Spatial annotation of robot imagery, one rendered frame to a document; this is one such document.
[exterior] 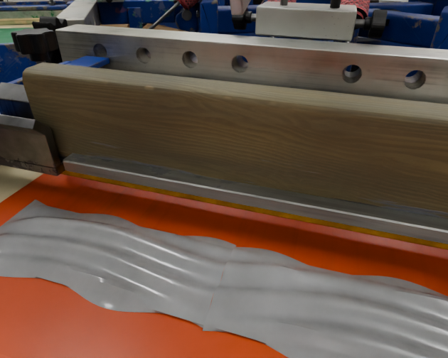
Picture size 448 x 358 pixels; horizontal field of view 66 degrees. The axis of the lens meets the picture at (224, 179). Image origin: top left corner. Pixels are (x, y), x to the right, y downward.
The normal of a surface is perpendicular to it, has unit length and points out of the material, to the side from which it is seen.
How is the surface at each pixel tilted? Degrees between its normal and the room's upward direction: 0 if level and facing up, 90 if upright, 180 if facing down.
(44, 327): 0
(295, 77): 90
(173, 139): 90
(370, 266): 0
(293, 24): 90
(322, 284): 19
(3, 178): 0
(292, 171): 90
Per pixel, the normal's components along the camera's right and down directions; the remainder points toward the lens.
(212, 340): 0.00, -0.84
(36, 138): -0.29, 0.52
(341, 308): -0.09, -0.43
